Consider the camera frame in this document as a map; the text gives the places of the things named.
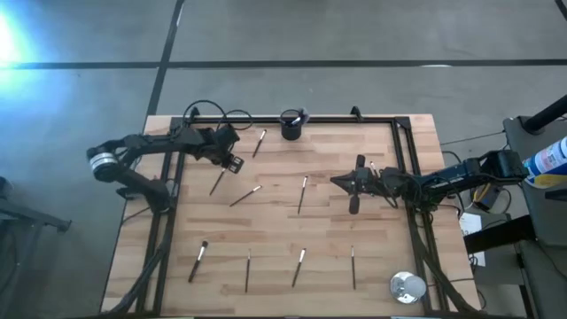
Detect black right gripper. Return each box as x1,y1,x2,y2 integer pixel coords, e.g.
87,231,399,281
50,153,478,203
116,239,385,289
330,154,402,214

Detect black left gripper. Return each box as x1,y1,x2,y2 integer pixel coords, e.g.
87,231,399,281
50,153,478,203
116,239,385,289
204,127,245,175

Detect thick black makeup brush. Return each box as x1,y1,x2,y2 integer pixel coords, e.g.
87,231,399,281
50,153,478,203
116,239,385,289
187,240,210,284

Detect black mesh pen cup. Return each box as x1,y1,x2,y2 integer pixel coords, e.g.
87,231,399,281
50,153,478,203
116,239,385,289
279,108,307,142

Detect shiny round silver object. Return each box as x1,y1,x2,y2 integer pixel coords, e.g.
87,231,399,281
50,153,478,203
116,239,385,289
389,270,428,306

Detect white paper sheet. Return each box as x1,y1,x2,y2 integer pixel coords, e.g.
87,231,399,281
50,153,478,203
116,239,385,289
458,211,487,268

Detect black power adapter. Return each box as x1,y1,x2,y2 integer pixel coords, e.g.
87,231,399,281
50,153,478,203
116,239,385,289
471,183,504,212

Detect black flat bar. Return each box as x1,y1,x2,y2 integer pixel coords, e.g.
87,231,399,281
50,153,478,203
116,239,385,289
462,214,537,254

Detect grey cart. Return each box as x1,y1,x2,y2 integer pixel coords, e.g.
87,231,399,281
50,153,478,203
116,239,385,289
502,114,567,319

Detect white blue spray can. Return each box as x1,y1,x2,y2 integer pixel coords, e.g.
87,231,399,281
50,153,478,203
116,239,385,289
522,136,567,190

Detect black pole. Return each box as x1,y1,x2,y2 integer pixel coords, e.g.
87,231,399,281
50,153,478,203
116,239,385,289
521,94,567,136

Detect dark metal stand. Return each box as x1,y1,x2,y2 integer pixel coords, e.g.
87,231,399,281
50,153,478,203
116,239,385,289
0,176,73,319

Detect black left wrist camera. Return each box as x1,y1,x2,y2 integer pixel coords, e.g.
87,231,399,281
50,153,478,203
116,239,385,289
217,125,241,145

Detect black metal table frame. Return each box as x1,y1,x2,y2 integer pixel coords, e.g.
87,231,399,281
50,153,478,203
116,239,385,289
100,105,485,318

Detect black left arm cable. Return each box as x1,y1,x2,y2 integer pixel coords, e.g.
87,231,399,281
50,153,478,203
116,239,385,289
182,99,254,132

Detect black cable bundle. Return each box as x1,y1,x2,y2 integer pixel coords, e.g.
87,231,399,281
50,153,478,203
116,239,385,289
104,238,172,316
409,221,482,316

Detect yellow cable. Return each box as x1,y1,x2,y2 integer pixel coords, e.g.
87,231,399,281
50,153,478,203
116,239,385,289
473,183,493,203

